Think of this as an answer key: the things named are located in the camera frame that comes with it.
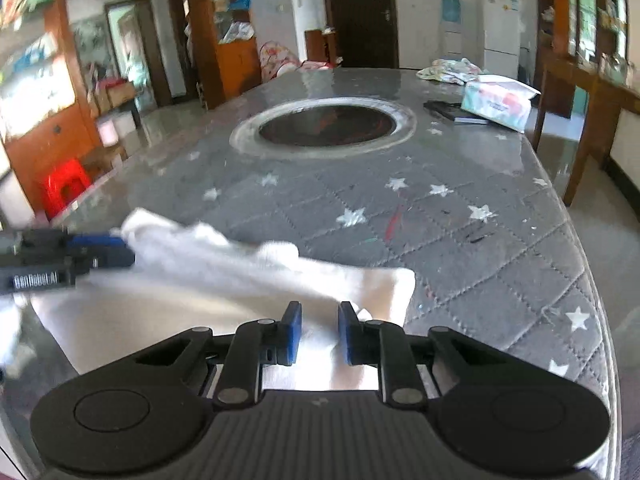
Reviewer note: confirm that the tissue box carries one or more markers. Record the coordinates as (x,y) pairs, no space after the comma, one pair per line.
(499,99)

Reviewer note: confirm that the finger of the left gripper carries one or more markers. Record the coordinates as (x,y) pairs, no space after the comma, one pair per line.
(95,241)
(83,261)

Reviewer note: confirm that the polka dot play tent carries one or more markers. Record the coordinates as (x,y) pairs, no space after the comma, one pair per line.
(277,60)

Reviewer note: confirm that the dark wooden entrance door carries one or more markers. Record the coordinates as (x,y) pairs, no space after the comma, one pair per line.
(366,32)

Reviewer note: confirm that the round inset hotpot burner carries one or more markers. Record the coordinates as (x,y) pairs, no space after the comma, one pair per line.
(327,128)

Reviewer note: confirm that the wooden shelf cabinet left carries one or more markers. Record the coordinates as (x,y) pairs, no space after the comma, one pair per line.
(222,44)

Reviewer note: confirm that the wooden glass display cabinet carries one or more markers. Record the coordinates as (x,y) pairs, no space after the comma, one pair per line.
(45,114)

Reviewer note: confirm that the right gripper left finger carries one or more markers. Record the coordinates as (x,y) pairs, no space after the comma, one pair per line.
(254,345)

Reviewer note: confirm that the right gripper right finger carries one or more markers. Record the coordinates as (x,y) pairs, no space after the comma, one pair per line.
(386,347)

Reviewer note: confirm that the white knit garment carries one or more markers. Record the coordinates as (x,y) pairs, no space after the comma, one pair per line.
(190,276)

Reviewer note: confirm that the white refrigerator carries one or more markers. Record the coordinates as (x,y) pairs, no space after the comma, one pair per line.
(500,36)

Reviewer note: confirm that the crumpled patterned cloth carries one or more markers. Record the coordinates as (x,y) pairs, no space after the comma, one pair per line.
(459,72)

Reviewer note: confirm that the red plastic stool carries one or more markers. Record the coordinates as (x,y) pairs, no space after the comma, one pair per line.
(63,185)

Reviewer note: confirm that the water dispenser with blue bottle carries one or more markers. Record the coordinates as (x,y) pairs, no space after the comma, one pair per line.
(450,28)

